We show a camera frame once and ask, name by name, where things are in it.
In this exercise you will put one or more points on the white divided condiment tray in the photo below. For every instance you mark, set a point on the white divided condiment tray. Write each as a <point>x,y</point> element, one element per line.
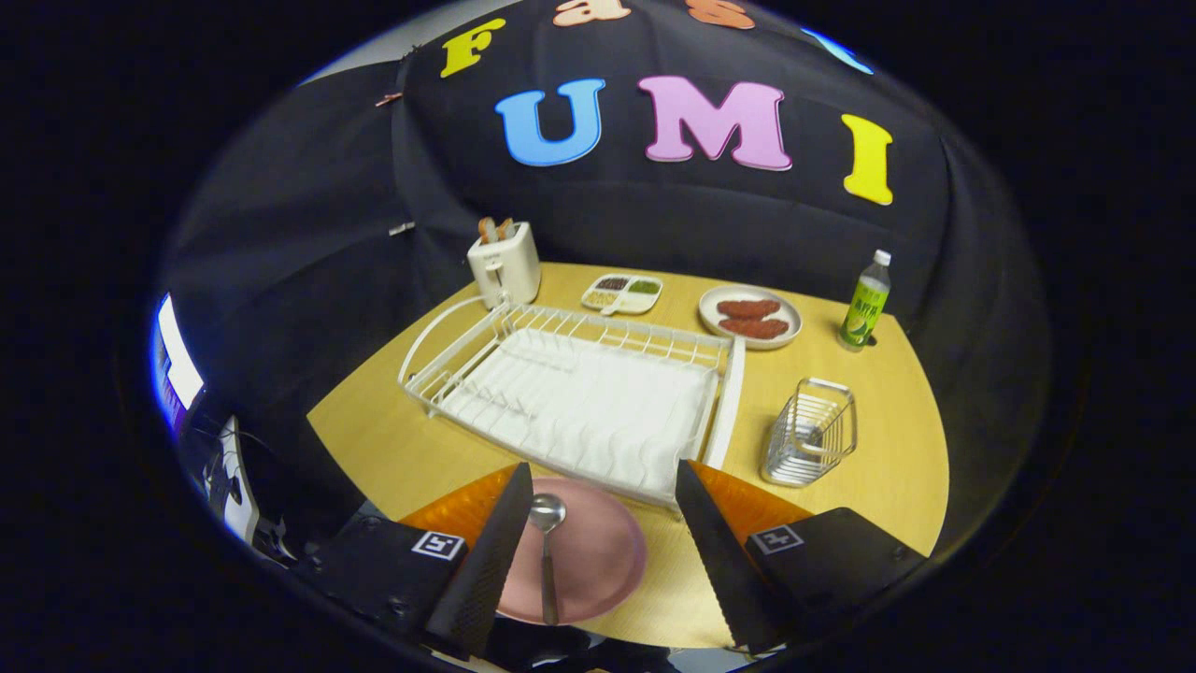
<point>635,299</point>

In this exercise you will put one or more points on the green label drink bottle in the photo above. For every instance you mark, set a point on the green label drink bottle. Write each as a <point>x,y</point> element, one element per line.
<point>864,308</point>

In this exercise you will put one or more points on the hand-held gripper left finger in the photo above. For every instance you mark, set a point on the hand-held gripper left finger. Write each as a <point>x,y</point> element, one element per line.
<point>486,570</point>

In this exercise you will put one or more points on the metal spoon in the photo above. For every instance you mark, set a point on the metal spoon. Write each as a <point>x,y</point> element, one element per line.
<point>548,512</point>

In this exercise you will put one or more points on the brown sausage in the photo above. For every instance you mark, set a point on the brown sausage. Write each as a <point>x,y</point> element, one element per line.
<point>747,307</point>
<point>755,328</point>

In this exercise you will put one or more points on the brown toast slice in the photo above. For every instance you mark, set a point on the brown toast slice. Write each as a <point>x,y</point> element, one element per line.
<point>487,230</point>
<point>505,228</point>

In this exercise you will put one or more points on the bright screen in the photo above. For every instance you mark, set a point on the bright screen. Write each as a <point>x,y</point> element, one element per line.
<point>177,365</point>

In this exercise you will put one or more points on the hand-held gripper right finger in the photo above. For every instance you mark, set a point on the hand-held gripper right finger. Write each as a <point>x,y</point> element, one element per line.
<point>724,570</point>

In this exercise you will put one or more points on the pink plate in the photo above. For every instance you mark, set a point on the pink plate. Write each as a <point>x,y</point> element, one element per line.
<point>603,551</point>

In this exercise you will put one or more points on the white plate with sausages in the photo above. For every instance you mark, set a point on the white plate with sausages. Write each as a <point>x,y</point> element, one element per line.
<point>715,322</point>

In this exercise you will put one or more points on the white curved object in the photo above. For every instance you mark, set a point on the white curved object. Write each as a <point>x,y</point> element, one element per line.
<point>234,486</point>

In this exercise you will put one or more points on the white toaster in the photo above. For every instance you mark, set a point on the white toaster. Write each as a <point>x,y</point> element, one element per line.
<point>509,271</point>

